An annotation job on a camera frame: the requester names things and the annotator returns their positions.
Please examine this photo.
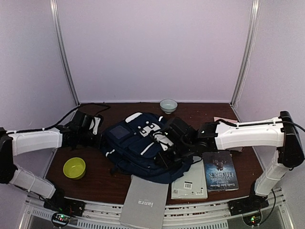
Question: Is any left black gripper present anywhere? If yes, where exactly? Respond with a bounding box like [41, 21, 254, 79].
[78, 131, 107, 149]

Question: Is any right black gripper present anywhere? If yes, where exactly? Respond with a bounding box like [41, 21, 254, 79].
[154, 140, 193, 170]

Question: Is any light grey barcode notebook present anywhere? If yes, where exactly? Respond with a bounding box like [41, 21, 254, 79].
[171, 160, 208, 200]

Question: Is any navy blue student backpack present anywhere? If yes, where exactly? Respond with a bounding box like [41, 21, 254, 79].
[99, 112, 193, 184]

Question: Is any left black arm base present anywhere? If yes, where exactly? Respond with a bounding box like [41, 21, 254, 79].
[42, 188, 85, 217]

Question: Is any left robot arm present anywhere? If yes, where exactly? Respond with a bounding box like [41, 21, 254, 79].
[0, 105, 103, 212]

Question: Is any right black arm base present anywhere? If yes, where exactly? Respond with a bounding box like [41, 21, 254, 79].
[228, 190, 269, 216]

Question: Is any lime green bowl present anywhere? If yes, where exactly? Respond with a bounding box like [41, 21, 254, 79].
[63, 157, 86, 180]

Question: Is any pale celadon ceramic bowl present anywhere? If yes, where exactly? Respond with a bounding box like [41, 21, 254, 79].
[160, 99, 178, 114]

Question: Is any dark Wuthering Heights book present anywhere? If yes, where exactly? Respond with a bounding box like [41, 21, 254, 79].
[203, 151, 239, 192]

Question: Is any pink paperback book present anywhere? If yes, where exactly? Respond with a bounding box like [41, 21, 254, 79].
[213, 116, 238, 124]

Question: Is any grey hardcover book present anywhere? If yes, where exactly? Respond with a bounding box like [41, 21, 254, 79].
[120, 175, 169, 229]

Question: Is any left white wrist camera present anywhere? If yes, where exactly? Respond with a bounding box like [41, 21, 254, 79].
[71, 111, 104, 135]

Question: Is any aluminium front rail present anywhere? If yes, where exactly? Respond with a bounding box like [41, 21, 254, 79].
[18, 189, 294, 229]

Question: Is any left aluminium frame post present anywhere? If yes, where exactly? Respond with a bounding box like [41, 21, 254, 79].
[50, 0, 80, 105]

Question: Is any aluminium frame post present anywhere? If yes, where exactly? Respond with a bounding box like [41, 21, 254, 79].
[231, 0, 260, 109]
[50, 0, 80, 105]

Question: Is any right aluminium frame post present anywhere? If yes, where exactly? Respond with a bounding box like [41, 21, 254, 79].
[231, 0, 260, 109]

